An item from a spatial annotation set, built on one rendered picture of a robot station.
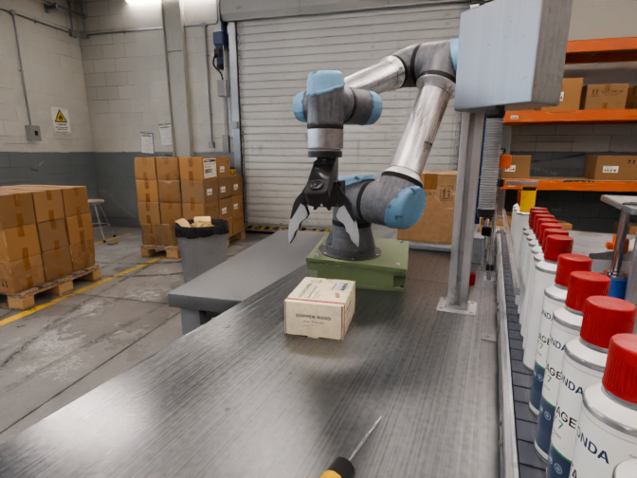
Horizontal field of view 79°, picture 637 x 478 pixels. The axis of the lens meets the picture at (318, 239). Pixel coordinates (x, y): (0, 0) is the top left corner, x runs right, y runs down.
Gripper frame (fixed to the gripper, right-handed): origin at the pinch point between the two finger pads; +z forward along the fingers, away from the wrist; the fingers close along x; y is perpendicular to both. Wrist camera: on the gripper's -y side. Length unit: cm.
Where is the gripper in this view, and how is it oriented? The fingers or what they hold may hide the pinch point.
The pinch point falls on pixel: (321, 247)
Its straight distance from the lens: 82.6
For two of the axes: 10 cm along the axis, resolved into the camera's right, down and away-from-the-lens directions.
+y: 2.4, -2.0, 9.5
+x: -9.7, -0.5, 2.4
